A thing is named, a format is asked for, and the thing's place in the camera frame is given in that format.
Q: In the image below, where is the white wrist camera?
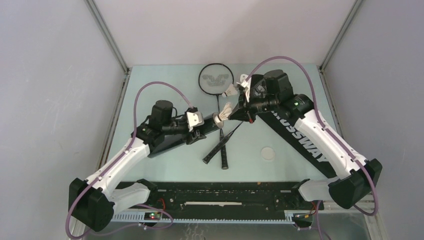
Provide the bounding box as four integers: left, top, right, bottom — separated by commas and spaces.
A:
238, 74, 252, 103
186, 111, 204, 132

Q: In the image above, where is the black racket on bag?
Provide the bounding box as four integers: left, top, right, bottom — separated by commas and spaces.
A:
202, 74, 269, 165

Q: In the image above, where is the aluminium frame post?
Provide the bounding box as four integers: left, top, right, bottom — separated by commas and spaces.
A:
319, 0, 365, 72
84, 0, 130, 75

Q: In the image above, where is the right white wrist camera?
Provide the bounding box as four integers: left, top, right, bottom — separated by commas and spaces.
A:
238, 74, 252, 103

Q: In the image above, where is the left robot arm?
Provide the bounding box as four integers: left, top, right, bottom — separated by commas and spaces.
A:
68, 100, 224, 232

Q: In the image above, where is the white shuttlecock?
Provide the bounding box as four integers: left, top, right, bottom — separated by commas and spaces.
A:
217, 102, 233, 122
221, 83, 239, 98

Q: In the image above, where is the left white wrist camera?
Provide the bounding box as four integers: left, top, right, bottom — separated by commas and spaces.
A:
186, 111, 204, 132

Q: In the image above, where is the right aluminium frame post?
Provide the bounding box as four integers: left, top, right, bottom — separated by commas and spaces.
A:
319, 0, 365, 72

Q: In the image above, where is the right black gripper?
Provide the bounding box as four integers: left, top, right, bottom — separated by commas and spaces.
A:
229, 88, 279, 124

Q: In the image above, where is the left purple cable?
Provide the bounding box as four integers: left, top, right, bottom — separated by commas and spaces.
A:
64, 81, 196, 239

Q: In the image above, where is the controller board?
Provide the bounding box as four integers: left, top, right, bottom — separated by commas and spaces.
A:
292, 214, 313, 222
143, 212, 162, 221

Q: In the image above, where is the left controller board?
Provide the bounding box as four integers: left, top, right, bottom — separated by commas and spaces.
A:
143, 212, 162, 221

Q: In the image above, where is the right controller board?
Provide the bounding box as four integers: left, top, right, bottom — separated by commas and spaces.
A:
292, 214, 313, 222

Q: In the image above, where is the white shuttlecock top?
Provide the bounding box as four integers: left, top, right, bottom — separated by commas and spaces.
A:
221, 83, 239, 98

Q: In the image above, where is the black racket bag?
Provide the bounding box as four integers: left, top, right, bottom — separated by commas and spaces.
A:
257, 111, 336, 178

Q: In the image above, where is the black racket on table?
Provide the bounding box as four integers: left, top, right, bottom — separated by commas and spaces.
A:
198, 62, 235, 170

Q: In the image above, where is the black shuttlecock tube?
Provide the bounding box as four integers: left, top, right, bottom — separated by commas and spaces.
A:
147, 112, 224, 158

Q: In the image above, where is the white tube lid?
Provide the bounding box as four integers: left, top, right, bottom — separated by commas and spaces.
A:
260, 146, 276, 162

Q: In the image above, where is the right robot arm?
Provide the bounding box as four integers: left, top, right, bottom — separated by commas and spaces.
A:
229, 69, 383, 209

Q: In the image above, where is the left aluminium frame post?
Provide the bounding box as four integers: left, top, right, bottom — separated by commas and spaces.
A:
84, 0, 130, 75

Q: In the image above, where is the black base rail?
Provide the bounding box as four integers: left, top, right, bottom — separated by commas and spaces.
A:
112, 180, 326, 221

